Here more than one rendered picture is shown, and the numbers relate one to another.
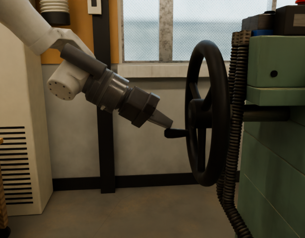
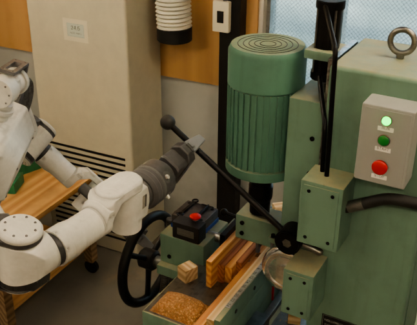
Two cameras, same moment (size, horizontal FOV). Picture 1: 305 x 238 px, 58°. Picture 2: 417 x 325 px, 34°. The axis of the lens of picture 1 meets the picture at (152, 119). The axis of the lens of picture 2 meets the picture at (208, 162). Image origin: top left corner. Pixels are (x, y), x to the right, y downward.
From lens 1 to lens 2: 1.67 m
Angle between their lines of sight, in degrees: 32
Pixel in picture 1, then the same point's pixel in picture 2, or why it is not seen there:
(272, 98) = (163, 271)
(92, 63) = not seen: hidden behind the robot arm
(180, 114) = not seen: hidden behind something
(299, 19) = (179, 231)
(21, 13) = (53, 169)
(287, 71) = (177, 257)
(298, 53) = (182, 249)
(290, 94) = (173, 273)
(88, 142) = (209, 182)
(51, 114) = (168, 138)
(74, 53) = (84, 192)
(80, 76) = not seen: hidden behind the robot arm
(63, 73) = (79, 202)
